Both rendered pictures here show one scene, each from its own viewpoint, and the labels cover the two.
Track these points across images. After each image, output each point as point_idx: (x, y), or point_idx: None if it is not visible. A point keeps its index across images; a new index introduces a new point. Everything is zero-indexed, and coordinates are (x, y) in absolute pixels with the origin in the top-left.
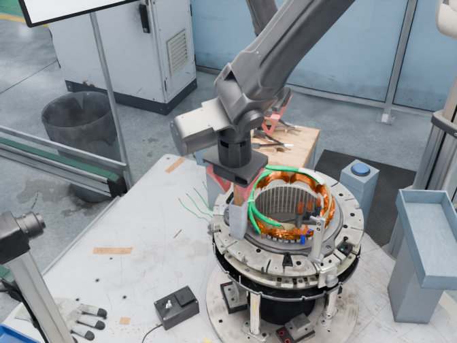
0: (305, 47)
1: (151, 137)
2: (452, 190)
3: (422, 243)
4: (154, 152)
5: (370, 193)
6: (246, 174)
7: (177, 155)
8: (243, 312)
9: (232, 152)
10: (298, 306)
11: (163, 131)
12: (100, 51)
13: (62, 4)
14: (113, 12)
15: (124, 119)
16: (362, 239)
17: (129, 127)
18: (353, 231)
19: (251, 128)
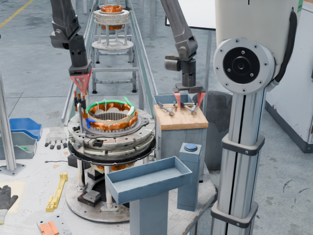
0: (56, 2)
1: (275, 157)
2: (226, 196)
3: (143, 180)
4: (263, 166)
5: (191, 169)
6: (70, 68)
7: (275, 176)
8: (92, 180)
9: (70, 56)
10: (112, 200)
11: (288, 160)
12: (207, 56)
13: (185, 19)
14: (302, 61)
15: (274, 139)
16: (191, 211)
17: (270, 145)
18: (112, 141)
19: (60, 39)
